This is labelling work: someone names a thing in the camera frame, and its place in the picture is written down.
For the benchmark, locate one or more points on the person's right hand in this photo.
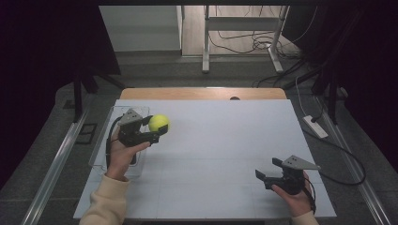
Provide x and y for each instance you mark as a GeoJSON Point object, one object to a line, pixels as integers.
{"type": "Point", "coordinates": [298, 203]}

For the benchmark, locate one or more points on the dark curtain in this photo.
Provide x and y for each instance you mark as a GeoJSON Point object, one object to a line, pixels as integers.
{"type": "Point", "coordinates": [369, 62]}
{"type": "Point", "coordinates": [37, 62]}

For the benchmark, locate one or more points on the white table board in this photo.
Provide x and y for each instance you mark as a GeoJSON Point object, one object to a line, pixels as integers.
{"type": "Point", "coordinates": [194, 150]}

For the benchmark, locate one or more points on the white cabinet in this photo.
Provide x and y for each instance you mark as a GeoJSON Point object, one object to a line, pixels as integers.
{"type": "Point", "coordinates": [140, 28]}

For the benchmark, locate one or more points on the white power strip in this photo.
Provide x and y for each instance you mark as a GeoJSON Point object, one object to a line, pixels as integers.
{"type": "Point", "coordinates": [316, 127]}

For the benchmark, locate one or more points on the clear plastic container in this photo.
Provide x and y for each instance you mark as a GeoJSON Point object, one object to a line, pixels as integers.
{"type": "Point", "coordinates": [100, 146]}

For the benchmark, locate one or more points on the yellow tennis ball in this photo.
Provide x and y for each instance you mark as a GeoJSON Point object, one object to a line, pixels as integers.
{"type": "Point", "coordinates": [158, 122]}

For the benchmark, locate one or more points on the metal floor rail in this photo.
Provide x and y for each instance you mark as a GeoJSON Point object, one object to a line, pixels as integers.
{"type": "Point", "coordinates": [366, 190]}
{"type": "Point", "coordinates": [53, 175]}

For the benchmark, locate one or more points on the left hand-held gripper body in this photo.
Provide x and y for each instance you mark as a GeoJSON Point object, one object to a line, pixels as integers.
{"type": "Point", "coordinates": [131, 137]}

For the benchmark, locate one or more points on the black metal stand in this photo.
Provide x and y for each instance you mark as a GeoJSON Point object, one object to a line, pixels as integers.
{"type": "Point", "coordinates": [332, 100]}
{"type": "Point", "coordinates": [77, 97]}

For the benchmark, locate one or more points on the black floor plate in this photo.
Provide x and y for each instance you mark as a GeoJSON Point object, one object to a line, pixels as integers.
{"type": "Point", "coordinates": [86, 133]}

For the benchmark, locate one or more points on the white desk frame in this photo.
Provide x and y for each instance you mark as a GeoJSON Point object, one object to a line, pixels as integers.
{"type": "Point", "coordinates": [241, 23]}

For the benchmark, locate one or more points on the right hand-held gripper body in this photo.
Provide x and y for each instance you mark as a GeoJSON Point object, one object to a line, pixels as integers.
{"type": "Point", "coordinates": [289, 184]}

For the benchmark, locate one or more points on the person's left hand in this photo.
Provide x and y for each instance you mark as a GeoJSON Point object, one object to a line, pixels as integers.
{"type": "Point", "coordinates": [120, 159]}

